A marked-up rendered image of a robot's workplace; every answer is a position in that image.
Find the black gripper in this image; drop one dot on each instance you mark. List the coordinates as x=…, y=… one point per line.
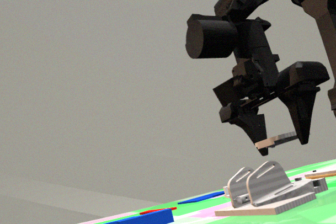
x=295, y=86

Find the white housing plate with two holes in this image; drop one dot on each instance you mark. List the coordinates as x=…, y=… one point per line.
x=276, y=140

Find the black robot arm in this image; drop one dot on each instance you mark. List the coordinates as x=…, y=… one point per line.
x=230, y=31

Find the blue rectangular block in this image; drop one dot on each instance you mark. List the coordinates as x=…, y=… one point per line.
x=159, y=217

